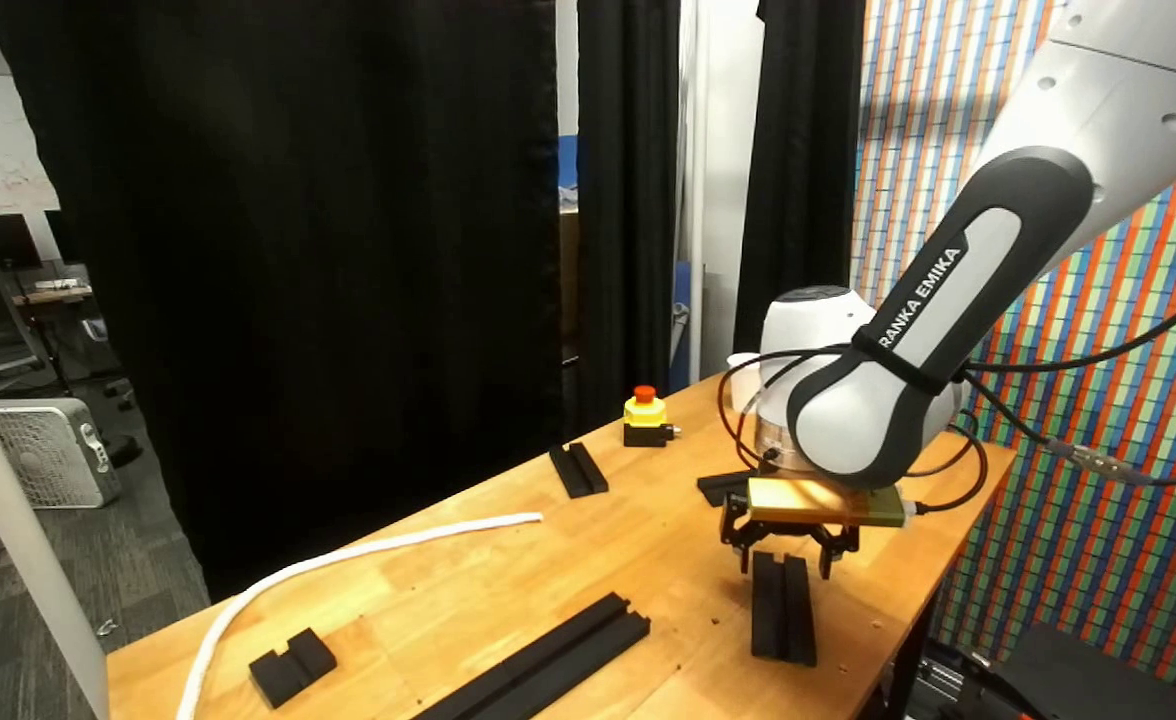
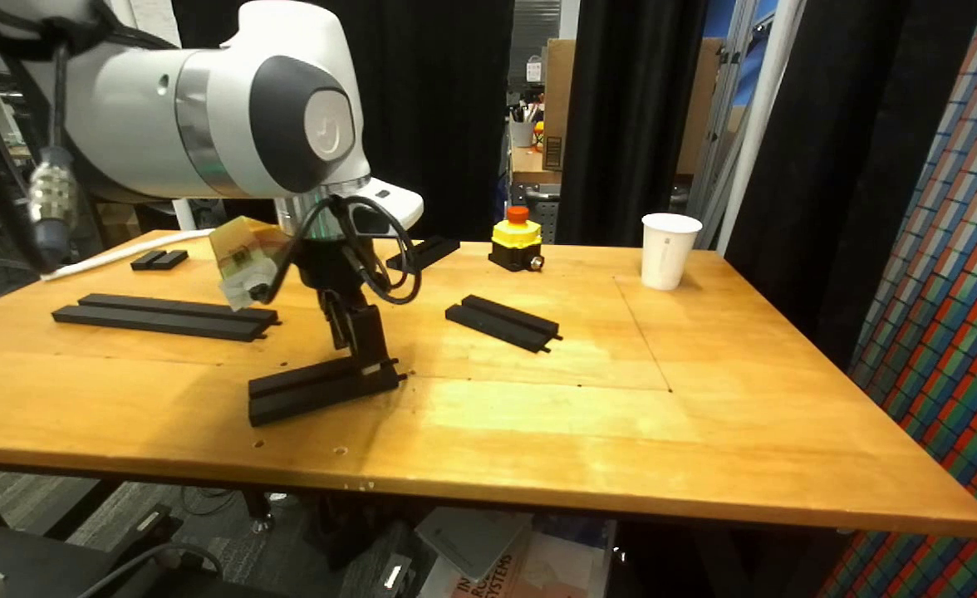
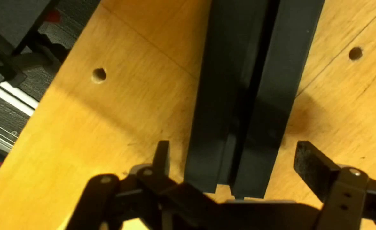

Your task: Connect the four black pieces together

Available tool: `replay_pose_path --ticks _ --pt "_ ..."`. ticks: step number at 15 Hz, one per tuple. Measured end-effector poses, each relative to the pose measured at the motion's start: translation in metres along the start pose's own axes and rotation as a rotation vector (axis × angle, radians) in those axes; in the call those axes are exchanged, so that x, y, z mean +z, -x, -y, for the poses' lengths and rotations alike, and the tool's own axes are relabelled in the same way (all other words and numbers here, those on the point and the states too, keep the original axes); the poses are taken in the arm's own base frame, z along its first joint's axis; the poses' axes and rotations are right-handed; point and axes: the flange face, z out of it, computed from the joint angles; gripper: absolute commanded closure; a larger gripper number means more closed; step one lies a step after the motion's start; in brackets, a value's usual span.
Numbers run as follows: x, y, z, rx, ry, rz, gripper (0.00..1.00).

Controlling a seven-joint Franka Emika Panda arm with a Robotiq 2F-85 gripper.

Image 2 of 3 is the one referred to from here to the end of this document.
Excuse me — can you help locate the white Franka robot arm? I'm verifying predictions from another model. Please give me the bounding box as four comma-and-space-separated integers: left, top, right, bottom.
0, 0, 421, 367

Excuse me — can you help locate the black track piece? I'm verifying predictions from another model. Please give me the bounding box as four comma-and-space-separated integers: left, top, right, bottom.
248, 358, 404, 426
160, 301, 281, 343
385, 236, 458, 273
446, 295, 562, 351

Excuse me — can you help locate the black track piece table edge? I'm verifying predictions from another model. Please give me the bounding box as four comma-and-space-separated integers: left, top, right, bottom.
55, 295, 181, 331

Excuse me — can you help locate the yellow wrist camera box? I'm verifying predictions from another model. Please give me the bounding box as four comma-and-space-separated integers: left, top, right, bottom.
210, 217, 293, 310

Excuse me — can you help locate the small black connector block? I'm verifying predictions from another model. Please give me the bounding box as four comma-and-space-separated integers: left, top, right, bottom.
131, 248, 189, 273

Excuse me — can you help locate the black curtain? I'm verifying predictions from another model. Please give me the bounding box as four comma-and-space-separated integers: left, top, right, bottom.
169, 0, 519, 242

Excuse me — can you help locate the colourful woven backdrop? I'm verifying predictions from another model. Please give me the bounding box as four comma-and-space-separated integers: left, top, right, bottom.
817, 27, 977, 598

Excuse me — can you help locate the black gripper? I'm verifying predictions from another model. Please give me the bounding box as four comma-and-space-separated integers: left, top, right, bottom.
297, 238, 385, 367

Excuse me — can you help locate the white paper cup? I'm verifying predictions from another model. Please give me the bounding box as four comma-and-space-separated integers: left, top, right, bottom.
643, 212, 703, 289

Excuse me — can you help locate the white cable conduit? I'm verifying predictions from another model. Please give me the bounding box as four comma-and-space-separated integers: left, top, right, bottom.
36, 224, 216, 286

